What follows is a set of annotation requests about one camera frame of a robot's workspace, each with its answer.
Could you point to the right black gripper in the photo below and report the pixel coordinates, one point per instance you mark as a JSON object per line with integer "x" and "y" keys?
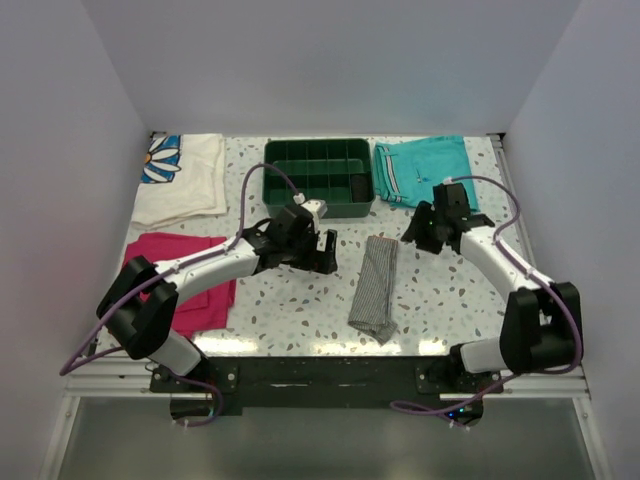
{"x": 414, "y": 232}

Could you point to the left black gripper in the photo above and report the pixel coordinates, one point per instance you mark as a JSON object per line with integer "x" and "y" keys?
{"x": 316, "y": 260}

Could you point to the grey striped underwear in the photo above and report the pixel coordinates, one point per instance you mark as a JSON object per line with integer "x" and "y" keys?
{"x": 370, "y": 312}

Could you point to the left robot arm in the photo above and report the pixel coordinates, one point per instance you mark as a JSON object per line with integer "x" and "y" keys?
{"x": 139, "y": 307}

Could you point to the teal folded shorts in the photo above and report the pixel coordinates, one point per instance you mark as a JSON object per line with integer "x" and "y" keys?
{"x": 406, "y": 173}

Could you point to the black item in tray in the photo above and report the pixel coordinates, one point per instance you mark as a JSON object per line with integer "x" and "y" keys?
{"x": 360, "y": 189}

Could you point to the green divided plastic tray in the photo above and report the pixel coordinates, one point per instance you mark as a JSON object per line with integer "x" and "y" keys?
{"x": 321, "y": 169}

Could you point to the pink folded cloth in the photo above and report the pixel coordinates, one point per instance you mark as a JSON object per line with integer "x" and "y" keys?
{"x": 208, "y": 310}

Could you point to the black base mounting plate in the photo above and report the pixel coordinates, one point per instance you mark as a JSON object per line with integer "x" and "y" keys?
{"x": 359, "y": 382}

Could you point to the cream daisy print shirt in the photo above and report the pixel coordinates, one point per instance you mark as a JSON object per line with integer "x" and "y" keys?
{"x": 182, "y": 177}

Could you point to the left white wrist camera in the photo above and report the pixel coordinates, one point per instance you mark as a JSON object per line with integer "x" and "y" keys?
{"x": 317, "y": 207}

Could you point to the aluminium frame rail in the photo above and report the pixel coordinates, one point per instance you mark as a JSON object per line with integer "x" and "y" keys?
{"x": 569, "y": 385}

